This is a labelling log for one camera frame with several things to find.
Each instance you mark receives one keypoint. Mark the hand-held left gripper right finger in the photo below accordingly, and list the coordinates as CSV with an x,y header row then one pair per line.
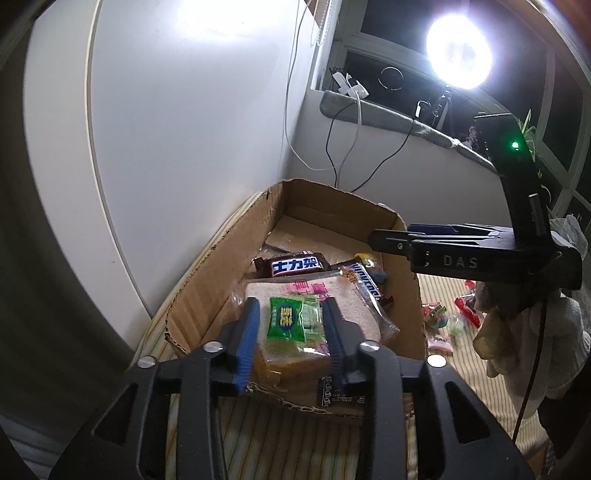
x,y
333,341

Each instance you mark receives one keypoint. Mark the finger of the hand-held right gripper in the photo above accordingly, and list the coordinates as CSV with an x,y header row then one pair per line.
x,y
461,231
390,242

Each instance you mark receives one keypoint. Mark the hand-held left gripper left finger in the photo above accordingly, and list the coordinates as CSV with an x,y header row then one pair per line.
x,y
247,332

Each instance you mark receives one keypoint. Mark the yellow snack packet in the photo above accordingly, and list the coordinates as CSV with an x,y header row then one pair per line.
x,y
364,256

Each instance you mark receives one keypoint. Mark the round colourful candy packet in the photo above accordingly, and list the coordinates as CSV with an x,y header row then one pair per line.
x,y
379,274

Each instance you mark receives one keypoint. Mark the green candy packet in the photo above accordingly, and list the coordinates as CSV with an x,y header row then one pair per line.
x,y
288,318

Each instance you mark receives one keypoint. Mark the brown chocolate bar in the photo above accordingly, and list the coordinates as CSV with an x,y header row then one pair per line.
x,y
367,284
295,265

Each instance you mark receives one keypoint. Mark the brown cardboard box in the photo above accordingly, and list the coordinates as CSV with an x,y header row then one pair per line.
x,y
203,295

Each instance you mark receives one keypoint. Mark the sliced bread bag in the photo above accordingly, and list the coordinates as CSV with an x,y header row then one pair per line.
x,y
286,288

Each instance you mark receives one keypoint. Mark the red candy strip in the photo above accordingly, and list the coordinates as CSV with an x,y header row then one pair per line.
x,y
466,309

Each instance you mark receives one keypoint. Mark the pale green candy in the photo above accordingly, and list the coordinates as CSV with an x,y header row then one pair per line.
x,y
458,326

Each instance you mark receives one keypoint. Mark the small colourful ball candy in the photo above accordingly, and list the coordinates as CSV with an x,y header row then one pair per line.
x,y
436,316

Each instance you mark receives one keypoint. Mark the small pink packet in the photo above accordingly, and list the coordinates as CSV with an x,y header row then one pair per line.
x,y
439,344

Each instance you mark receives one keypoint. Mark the person's right hand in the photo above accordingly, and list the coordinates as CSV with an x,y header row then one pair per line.
x,y
496,332

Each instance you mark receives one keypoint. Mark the white plastic bag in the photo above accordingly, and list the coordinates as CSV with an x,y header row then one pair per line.
x,y
570,230

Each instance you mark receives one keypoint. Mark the small windowsill figurine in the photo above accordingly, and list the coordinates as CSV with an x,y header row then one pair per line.
x,y
472,136

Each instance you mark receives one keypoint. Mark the striped blanket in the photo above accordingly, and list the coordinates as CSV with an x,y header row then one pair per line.
x,y
277,443

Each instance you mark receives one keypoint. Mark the black tripod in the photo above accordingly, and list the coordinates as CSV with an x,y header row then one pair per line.
x,y
444,108

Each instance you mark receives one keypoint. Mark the potted spider plant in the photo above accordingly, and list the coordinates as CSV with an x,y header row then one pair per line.
x,y
528,124

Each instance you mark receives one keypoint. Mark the white power strip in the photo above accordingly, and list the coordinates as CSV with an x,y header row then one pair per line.
x,y
351,85

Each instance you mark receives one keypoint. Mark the white wardrobe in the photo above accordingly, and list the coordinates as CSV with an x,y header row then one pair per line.
x,y
161,138

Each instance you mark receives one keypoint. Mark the white window frame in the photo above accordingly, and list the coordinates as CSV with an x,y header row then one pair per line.
x,y
351,44

